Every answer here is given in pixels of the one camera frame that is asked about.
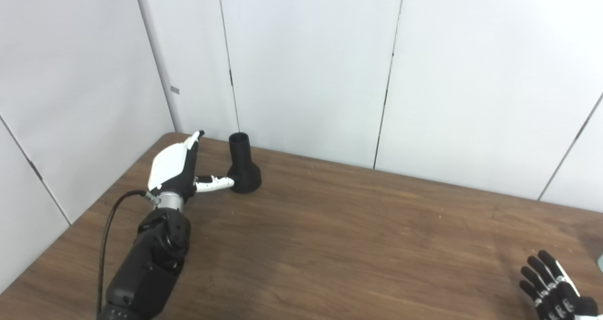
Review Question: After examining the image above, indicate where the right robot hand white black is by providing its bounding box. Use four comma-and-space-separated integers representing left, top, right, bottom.
519, 250, 603, 320

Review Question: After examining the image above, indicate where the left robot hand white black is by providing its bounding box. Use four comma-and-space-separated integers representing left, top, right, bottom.
147, 130, 235, 204

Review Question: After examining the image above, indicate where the black funnel-shaped nozzle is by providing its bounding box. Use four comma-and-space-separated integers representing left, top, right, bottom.
227, 132, 262, 194

